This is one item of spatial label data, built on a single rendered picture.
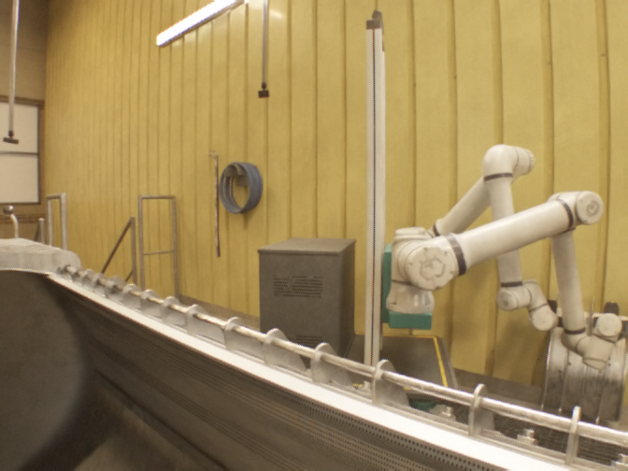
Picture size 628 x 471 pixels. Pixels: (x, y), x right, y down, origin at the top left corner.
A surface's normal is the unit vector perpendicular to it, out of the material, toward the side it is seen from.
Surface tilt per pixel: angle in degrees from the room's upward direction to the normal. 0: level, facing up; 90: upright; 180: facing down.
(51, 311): 100
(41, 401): 78
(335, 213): 90
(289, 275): 90
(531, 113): 90
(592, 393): 87
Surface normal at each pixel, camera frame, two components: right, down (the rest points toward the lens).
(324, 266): -0.22, 0.07
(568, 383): -0.65, -0.04
